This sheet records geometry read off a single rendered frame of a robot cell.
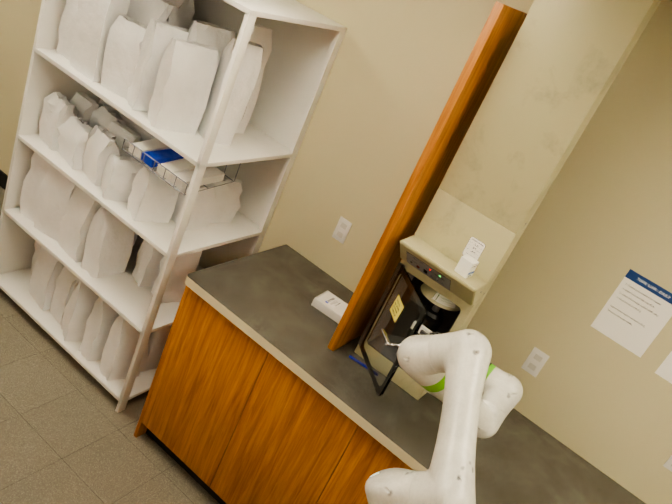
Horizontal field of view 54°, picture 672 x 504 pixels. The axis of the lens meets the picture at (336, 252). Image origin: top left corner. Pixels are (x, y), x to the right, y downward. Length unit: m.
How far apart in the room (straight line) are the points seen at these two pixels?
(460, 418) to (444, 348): 0.21
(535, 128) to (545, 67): 0.19
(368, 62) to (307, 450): 1.64
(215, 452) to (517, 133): 1.79
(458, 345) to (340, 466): 0.93
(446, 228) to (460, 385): 0.77
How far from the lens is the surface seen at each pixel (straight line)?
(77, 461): 3.20
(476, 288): 2.29
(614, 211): 2.67
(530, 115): 2.27
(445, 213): 2.39
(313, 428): 2.60
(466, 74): 2.24
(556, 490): 2.70
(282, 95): 3.23
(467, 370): 1.81
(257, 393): 2.71
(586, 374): 2.85
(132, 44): 3.03
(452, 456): 1.72
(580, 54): 2.24
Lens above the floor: 2.38
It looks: 25 degrees down
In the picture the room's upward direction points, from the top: 25 degrees clockwise
